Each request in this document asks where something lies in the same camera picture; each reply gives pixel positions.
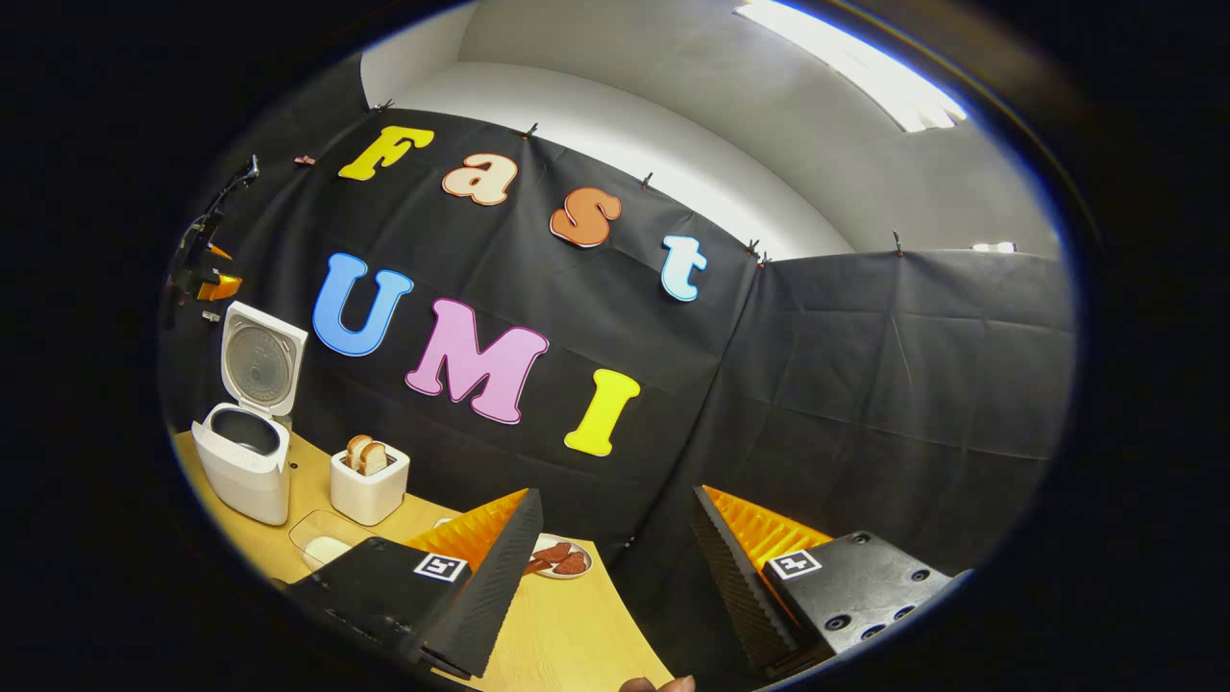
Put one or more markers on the clear tray of rice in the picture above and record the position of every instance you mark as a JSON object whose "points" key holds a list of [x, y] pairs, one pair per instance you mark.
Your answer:
{"points": [[327, 550]]}

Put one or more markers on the white rice cooker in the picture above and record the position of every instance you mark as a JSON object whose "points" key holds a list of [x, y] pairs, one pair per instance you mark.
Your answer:
{"points": [[240, 481]]}

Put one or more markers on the black backdrop cloth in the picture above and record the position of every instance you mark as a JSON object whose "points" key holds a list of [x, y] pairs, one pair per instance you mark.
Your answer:
{"points": [[865, 384]]}

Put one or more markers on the bread slice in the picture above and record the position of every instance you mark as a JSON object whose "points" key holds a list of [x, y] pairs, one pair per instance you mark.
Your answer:
{"points": [[356, 452], [375, 459]]}

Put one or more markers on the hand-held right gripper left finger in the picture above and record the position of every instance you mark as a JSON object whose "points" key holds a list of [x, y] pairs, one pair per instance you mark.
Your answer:
{"points": [[495, 591]]}

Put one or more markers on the white round plate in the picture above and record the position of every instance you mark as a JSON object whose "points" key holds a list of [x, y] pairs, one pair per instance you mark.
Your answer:
{"points": [[581, 550]]}

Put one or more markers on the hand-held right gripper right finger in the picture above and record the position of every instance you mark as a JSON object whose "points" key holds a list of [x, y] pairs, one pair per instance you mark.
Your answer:
{"points": [[735, 586]]}

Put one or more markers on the row of black clips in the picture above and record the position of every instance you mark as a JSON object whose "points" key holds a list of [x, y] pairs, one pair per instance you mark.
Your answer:
{"points": [[530, 131]]}

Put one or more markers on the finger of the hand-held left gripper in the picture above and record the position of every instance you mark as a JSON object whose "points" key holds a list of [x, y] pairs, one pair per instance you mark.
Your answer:
{"points": [[219, 252], [221, 286]]}

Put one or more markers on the white toaster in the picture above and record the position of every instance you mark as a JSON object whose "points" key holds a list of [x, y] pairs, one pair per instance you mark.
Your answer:
{"points": [[370, 495]]}

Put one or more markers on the red meat slice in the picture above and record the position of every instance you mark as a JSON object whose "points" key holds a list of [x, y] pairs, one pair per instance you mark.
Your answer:
{"points": [[572, 564], [553, 552]]}

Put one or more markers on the ceiling light strip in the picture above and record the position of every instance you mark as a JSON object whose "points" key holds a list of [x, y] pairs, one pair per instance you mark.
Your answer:
{"points": [[995, 247]]}

